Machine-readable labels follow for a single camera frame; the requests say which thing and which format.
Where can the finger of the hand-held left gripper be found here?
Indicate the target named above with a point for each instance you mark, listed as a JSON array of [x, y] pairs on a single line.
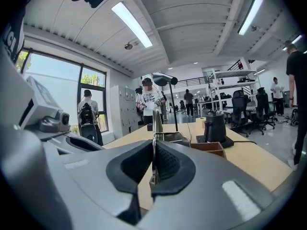
[[60, 136], [72, 150]]

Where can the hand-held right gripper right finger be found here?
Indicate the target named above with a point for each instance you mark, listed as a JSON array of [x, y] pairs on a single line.
[[204, 188]]

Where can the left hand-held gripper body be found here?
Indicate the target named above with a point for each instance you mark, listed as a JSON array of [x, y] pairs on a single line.
[[43, 109]]

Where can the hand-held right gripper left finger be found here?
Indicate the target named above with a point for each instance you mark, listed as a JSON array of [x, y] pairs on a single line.
[[96, 176]]

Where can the brown wooden organizer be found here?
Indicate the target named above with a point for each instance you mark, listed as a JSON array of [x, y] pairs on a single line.
[[211, 150]]

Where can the black-framed window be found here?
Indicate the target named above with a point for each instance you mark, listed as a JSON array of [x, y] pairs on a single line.
[[60, 85]]

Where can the grey and black backpack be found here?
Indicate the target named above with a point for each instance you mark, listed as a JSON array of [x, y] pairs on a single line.
[[87, 123]]

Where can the black kettle base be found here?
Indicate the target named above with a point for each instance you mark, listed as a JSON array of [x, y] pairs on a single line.
[[229, 141]]

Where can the black electric kettle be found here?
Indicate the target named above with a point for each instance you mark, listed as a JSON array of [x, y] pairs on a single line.
[[214, 128]]

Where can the grey locker cabinet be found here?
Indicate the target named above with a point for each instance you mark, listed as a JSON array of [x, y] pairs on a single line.
[[124, 111]]

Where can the black tissue box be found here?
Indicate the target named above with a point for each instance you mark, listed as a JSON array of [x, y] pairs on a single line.
[[150, 127]]

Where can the person's black shirt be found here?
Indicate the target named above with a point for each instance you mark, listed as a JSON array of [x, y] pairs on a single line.
[[12, 37]]

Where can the black office chair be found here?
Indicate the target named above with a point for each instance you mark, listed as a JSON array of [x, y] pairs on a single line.
[[239, 104], [262, 106]]

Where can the round ceiling fixture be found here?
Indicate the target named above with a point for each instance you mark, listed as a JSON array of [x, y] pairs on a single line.
[[129, 46]]

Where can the black balcony railing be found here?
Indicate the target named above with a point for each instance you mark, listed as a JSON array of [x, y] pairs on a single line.
[[189, 81]]

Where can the white shelving rack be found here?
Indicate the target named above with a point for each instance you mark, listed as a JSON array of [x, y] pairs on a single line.
[[230, 77]]

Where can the black desk lamp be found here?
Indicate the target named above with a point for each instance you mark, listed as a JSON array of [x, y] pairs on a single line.
[[163, 79]]

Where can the ceiling light panel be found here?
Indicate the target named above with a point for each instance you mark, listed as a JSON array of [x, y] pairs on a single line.
[[250, 14], [132, 24]]

